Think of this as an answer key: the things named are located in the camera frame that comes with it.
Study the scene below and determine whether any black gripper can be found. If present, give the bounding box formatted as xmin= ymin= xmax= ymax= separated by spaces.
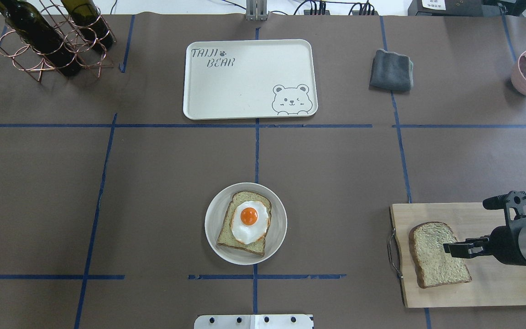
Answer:
xmin=443 ymin=225 xmax=521 ymax=266

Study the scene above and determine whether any bread slice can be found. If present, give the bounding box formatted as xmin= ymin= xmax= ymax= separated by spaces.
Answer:
xmin=216 ymin=191 xmax=272 ymax=256
xmin=409 ymin=222 xmax=472 ymax=289

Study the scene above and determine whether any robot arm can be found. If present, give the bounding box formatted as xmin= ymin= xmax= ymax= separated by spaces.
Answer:
xmin=444 ymin=226 xmax=526 ymax=266

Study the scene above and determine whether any cream bear tray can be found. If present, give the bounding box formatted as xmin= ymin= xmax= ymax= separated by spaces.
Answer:
xmin=182 ymin=39 xmax=319 ymax=121

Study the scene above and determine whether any bamboo cutting board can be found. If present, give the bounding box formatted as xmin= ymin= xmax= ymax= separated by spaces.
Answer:
xmin=390 ymin=202 xmax=526 ymax=308

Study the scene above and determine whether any grey folded cloth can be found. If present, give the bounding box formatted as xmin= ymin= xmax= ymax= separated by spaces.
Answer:
xmin=369 ymin=49 xmax=414 ymax=92

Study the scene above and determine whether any fried egg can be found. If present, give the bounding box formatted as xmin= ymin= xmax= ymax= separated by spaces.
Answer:
xmin=231 ymin=201 xmax=271 ymax=245

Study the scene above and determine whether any white round plate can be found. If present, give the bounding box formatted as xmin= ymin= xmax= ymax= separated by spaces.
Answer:
xmin=205 ymin=182 xmax=288 ymax=266

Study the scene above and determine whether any dark wine bottle lower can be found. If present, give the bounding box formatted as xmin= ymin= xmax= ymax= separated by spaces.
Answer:
xmin=61 ymin=0 xmax=114 ymax=53

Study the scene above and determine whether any dark wine bottle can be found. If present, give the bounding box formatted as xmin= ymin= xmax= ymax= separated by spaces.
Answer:
xmin=61 ymin=0 xmax=114 ymax=53
xmin=0 ymin=0 xmax=81 ymax=77

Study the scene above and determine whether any dark wine bottle upper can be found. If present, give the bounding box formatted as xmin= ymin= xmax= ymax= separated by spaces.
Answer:
xmin=0 ymin=0 xmax=81 ymax=77

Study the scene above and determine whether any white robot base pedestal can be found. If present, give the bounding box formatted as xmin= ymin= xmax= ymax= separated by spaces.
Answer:
xmin=194 ymin=314 xmax=315 ymax=329

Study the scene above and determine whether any copper wire bottle rack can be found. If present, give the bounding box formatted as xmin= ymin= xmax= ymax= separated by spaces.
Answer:
xmin=0 ymin=0 xmax=116 ymax=82

